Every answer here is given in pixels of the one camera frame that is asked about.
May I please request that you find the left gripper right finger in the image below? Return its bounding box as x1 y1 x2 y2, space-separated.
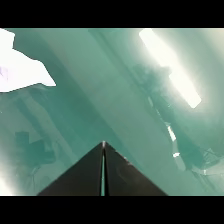
104 141 168 197

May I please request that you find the white T-shirt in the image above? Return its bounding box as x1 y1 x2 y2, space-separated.
0 28 57 94

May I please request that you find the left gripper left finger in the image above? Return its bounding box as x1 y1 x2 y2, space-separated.
37 141 105 197

